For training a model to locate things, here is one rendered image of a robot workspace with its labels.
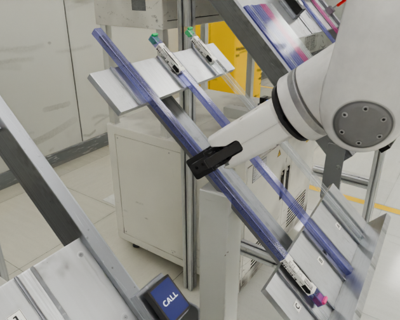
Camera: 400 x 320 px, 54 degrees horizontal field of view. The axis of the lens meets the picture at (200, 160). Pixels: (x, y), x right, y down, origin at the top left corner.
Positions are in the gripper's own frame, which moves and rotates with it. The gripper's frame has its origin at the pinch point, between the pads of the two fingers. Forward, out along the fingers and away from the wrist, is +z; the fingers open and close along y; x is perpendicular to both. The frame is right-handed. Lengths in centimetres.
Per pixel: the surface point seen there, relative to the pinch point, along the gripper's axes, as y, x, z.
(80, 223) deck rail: 15.6, -2.0, 10.3
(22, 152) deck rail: 15.6, -13.9, 12.8
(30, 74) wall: -104, -92, 161
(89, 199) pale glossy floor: -91, -9, 158
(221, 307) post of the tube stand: -8.3, 27.0, 22.5
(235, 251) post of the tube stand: -11.7, 18.4, 14.6
